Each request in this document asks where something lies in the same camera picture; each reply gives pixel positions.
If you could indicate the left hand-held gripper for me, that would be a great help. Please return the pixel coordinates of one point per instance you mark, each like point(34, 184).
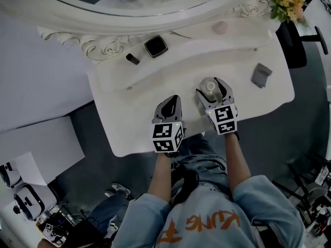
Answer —
point(165, 136)

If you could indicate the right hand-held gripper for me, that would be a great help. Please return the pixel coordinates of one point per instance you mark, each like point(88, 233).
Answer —
point(223, 117)

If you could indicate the person's left forearm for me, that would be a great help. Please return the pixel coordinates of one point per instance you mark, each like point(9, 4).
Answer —
point(160, 177)

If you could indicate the person's right forearm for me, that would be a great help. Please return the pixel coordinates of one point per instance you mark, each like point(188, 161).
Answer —
point(236, 164)

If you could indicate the white vanity table top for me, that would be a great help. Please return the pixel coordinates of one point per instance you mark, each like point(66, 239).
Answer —
point(129, 117)

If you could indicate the grey folded stand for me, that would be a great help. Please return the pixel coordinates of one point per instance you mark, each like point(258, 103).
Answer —
point(260, 75)

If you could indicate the black lipstick tube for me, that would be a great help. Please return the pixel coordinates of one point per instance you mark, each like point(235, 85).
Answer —
point(132, 59)

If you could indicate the black square compact case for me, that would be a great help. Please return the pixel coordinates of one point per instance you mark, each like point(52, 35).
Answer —
point(156, 46)

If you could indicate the light blue denim jeans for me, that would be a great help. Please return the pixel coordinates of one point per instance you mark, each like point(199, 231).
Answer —
point(207, 167)

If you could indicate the pink round powder puff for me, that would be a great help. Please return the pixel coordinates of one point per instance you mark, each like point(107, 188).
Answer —
point(220, 27)

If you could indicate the thin metal hairpin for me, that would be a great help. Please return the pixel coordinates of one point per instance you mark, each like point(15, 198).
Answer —
point(181, 34)

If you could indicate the black office chair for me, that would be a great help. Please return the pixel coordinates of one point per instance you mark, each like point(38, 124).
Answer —
point(294, 48)

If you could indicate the grey sneaker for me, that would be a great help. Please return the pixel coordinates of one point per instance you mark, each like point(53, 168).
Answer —
point(120, 188)
point(113, 229)

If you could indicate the oval white ornate mirror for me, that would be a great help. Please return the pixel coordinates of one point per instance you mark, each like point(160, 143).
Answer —
point(129, 19)

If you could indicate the yellow flower bouquet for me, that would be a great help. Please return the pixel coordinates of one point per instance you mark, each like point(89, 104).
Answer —
point(287, 2)

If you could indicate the black metal stand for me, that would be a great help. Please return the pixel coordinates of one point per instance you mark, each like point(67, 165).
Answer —
point(300, 179)

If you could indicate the white round side table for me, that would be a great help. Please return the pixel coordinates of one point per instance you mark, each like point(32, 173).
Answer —
point(318, 35)

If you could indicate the dark trouser leg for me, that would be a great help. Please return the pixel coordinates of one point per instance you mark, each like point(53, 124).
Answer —
point(108, 210)

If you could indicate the light blue printed sweatshirt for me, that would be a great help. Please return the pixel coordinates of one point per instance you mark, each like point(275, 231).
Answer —
point(258, 216)

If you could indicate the white box cabinet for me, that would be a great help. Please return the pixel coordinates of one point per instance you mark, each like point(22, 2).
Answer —
point(44, 143)

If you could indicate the white paper sheet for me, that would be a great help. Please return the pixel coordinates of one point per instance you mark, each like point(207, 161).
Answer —
point(31, 168)

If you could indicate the black bag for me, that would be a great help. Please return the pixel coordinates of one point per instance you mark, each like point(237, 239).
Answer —
point(80, 235)

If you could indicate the white robot head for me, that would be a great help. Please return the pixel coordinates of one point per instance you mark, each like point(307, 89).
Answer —
point(9, 173)
point(33, 201)

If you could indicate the spare grey gripper device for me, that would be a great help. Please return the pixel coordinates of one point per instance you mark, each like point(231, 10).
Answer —
point(53, 231)

